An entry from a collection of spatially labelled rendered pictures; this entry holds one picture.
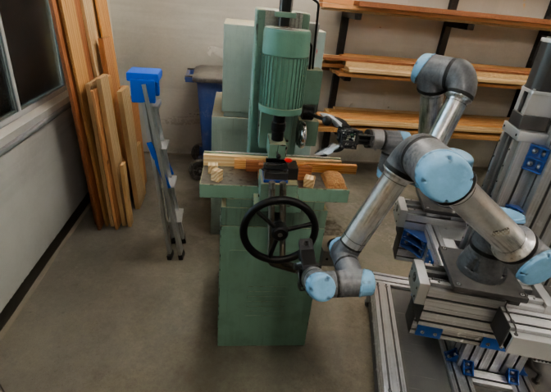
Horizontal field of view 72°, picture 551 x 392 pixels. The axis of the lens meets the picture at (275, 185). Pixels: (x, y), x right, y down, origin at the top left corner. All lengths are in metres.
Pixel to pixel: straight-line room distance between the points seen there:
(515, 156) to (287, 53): 0.85
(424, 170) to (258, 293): 1.10
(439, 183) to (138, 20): 3.28
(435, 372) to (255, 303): 0.83
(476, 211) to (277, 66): 0.82
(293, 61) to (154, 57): 2.55
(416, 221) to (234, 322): 0.97
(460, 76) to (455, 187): 0.63
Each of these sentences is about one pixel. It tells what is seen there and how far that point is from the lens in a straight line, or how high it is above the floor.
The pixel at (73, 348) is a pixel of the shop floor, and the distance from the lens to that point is 2.17.
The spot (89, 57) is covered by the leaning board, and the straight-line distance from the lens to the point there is 2.90.
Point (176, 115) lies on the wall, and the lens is 3.94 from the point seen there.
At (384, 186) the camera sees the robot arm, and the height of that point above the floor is 1.13.
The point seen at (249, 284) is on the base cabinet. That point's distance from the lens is 1.77.
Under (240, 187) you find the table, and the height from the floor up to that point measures 0.89.
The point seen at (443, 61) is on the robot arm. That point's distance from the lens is 1.55.
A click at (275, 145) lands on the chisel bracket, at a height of 1.03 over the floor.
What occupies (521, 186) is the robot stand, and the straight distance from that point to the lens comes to 1.55.
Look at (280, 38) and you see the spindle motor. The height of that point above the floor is 1.44.
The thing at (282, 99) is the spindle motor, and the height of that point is 1.23.
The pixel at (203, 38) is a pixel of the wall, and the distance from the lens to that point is 3.76.
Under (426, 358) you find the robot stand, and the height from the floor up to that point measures 0.21.
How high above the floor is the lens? 1.58
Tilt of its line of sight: 27 degrees down
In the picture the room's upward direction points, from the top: 6 degrees clockwise
